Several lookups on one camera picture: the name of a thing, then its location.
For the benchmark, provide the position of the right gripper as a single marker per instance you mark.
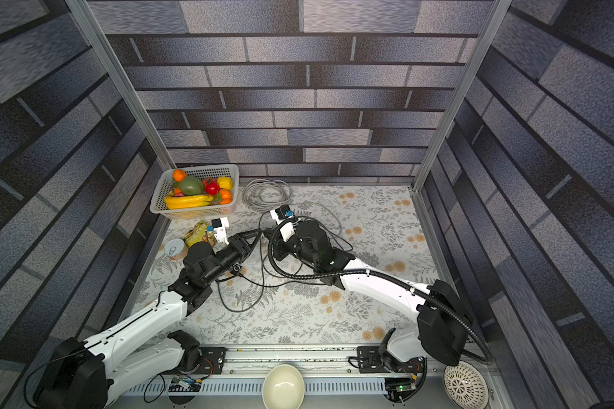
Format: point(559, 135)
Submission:
point(279, 235)

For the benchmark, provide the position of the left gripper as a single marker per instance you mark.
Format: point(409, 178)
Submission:
point(240, 247)

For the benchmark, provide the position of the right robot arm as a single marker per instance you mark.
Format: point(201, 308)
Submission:
point(440, 327)

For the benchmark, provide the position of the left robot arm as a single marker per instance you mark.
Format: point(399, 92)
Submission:
point(95, 372)

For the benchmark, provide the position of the yellow corn chips bag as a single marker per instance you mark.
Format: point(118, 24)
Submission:
point(202, 232)

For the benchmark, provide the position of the yellow plastic corn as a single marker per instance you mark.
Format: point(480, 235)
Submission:
point(225, 183)

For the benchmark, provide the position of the pull-tab food can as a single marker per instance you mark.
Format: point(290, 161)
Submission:
point(176, 249)

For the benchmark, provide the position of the green plastic mango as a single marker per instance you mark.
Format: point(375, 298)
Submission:
point(191, 186)

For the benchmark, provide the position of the yellow plastic banana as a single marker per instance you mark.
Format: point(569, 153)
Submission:
point(186, 202)

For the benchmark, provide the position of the orange plastic tangerine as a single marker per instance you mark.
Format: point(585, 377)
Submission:
point(178, 175)

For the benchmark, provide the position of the white plastic fruit basket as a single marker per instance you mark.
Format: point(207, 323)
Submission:
point(223, 203)

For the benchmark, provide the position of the cream ceramic bowl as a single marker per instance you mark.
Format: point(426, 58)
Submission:
point(283, 388)

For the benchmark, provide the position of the white woven plate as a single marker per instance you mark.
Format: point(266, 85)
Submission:
point(465, 386)

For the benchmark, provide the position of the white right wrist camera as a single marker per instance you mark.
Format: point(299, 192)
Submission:
point(285, 217)

